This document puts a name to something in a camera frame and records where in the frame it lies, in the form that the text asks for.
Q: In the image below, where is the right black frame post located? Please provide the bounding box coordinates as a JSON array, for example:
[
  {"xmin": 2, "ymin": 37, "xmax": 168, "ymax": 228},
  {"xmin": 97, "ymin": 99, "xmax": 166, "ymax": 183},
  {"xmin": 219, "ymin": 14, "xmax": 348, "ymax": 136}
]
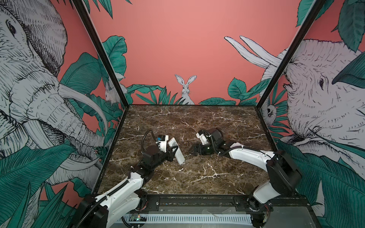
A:
[{"xmin": 256, "ymin": 0, "xmax": 326, "ymax": 109}]

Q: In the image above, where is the white remote control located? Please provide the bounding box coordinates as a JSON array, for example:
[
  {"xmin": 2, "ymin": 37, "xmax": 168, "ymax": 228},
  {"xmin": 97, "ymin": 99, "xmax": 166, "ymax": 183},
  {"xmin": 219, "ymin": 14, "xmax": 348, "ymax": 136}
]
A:
[{"xmin": 168, "ymin": 137, "xmax": 185, "ymax": 165}]

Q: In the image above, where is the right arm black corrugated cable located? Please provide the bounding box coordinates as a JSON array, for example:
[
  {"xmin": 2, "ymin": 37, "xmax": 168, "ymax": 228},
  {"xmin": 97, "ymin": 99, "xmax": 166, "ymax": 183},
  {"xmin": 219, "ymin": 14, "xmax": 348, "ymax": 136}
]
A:
[{"xmin": 199, "ymin": 129, "xmax": 226, "ymax": 156}]

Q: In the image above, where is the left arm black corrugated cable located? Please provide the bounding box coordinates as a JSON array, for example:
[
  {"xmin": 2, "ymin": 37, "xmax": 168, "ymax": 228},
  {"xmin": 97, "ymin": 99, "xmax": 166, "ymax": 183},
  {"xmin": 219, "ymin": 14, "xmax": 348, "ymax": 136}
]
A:
[{"xmin": 141, "ymin": 129, "xmax": 157, "ymax": 154}]

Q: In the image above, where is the left black frame post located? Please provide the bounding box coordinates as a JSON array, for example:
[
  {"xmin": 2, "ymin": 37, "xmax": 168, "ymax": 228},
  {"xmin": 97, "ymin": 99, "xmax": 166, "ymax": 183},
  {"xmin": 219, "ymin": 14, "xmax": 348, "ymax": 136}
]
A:
[{"xmin": 72, "ymin": 0, "xmax": 129, "ymax": 109}]

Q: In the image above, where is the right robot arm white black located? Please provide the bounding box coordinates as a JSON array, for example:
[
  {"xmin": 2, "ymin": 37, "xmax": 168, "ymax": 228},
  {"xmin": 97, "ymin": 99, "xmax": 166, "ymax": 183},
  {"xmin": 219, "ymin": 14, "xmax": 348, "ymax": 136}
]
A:
[{"xmin": 189, "ymin": 128, "xmax": 302, "ymax": 211}]

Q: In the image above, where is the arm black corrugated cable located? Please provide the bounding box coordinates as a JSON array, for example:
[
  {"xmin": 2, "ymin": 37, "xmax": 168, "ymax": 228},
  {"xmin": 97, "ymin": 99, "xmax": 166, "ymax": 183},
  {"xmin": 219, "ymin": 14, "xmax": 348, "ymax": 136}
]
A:
[
  {"xmin": 199, "ymin": 129, "xmax": 226, "ymax": 156},
  {"xmin": 141, "ymin": 129, "xmax": 157, "ymax": 154}
]

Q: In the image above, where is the black frame post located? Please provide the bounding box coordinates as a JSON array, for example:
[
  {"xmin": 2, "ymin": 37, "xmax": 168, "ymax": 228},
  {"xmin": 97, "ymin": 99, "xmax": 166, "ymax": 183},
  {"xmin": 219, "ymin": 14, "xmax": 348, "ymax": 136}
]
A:
[
  {"xmin": 256, "ymin": 0, "xmax": 326, "ymax": 109},
  {"xmin": 72, "ymin": 0, "xmax": 129, "ymax": 109}
]

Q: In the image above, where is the small green circuit board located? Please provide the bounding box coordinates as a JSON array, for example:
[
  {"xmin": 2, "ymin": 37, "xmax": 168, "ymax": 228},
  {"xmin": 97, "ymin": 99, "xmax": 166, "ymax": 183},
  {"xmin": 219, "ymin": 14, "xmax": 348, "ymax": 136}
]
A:
[{"xmin": 129, "ymin": 214, "xmax": 148, "ymax": 223}]

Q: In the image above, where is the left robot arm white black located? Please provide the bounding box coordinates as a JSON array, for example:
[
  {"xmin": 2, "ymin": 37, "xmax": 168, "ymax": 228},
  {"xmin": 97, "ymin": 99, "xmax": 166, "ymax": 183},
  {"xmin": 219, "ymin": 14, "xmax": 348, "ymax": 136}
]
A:
[{"xmin": 69, "ymin": 145, "xmax": 179, "ymax": 228}]

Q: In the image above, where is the white ribbed cable duct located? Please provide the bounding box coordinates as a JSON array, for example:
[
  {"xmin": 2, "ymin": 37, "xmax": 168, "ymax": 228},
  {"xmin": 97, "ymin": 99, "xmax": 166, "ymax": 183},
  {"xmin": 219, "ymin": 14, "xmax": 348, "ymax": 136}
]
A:
[{"xmin": 117, "ymin": 214, "xmax": 252, "ymax": 226}]

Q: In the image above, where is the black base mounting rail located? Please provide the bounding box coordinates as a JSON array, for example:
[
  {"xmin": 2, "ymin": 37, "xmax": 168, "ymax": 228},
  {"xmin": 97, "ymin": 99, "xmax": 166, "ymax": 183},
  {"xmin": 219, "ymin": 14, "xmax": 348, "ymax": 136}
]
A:
[{"xmin": 117, "ymin": 194, "xmax": 308, "ymax": 213}]

